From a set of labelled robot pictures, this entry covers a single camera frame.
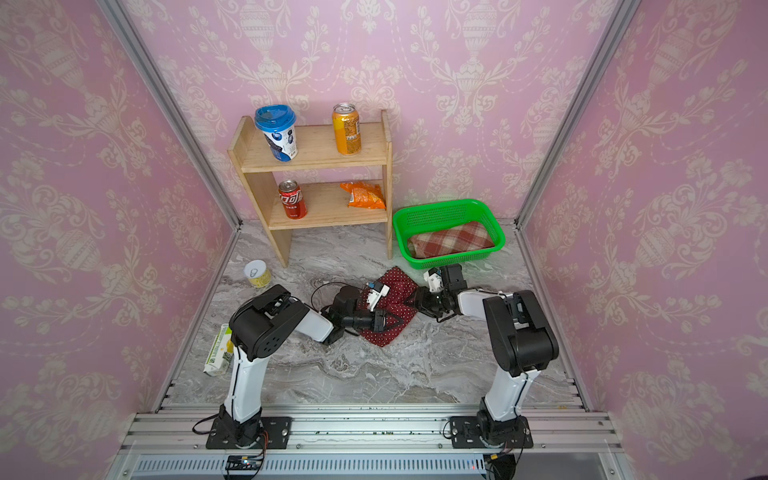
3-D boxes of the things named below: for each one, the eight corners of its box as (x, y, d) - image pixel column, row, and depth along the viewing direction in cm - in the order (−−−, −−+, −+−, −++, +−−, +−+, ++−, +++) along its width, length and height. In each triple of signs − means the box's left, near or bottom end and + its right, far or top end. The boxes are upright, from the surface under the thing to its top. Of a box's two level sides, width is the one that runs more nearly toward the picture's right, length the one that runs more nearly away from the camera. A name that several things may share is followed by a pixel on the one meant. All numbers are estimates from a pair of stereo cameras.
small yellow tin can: (246, 288, 104) (239, 278, 99) (253, 269, 109) (247, 259, 104) (267, 288, 104) (261, 278, 99) (273, 269, 109) (268, 259, 104)
